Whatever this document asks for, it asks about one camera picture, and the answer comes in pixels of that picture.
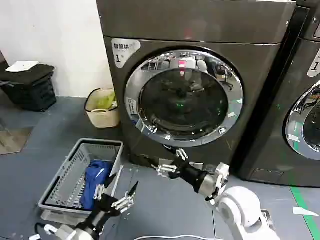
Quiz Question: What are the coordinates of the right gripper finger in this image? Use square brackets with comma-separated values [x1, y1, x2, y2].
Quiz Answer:
[150, 163, 177, 179]
[162, 144, 189, 162]

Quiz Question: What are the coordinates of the grey plastic laundry basket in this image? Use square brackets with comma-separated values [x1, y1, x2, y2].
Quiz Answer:
[37, 138, 125, 221]

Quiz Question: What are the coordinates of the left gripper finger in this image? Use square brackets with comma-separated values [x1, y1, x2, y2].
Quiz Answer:
[112, 181, 140, 214]
[94, 173, 117, 200]

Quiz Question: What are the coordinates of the black plastic crate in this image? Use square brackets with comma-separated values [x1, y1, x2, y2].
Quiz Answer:
[0, 63, 58, 113]

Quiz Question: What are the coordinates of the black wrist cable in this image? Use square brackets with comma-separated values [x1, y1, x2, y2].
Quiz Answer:
[204, 174, 227, 204]
[34, 221, 56, 236]

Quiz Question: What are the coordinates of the brown floor mat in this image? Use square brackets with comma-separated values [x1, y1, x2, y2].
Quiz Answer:
[0, 125, 35, 156]

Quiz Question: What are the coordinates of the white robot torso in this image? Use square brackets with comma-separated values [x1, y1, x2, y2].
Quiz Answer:
[134, 234, 196, 240]

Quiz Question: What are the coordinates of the cream woven basket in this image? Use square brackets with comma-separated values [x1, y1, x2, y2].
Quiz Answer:
[84, 87, 121, 129]

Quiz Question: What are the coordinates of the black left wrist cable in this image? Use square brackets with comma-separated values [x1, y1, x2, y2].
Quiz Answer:
[34, 221, 56, 236]

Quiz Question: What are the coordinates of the green floor tape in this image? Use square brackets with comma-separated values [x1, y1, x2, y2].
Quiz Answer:
[289, 185, 320, 240]

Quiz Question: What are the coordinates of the round glass dryer door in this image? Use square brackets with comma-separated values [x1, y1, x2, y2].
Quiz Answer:
[124, 46, 244, 148]

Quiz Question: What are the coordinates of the blue garment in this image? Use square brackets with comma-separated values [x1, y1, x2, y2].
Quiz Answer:
[79, 159, 114, 211]

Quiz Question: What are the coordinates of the grey dryer with number sticker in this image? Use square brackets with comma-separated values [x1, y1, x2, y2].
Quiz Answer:
[96, 0, 298, 174]

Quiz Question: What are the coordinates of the round chrome-rimmed dryer door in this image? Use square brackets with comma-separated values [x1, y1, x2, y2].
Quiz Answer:
[282, 80, 320, 161]

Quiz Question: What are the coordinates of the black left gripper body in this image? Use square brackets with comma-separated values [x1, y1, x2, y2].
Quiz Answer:
[75, 193, 123, 235]

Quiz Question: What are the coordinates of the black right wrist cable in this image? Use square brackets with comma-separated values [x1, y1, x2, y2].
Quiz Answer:
[204, 174, 227, 204]

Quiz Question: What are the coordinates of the white paper scrap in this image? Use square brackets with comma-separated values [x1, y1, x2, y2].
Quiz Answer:
[292, 206, 319, 216]

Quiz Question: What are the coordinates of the yellow-green cloth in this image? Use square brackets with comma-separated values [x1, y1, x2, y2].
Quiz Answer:
[95, 90, 118, 111]

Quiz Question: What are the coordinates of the white paper sheet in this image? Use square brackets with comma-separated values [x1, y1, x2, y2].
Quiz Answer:
[4, 60, 40, 74]

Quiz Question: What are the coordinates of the grey dryer with dark side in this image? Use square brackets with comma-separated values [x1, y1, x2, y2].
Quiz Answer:
[234, 0, 320, 189]

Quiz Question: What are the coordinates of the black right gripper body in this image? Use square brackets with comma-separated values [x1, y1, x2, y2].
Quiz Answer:
[169, 159, 206, 191]

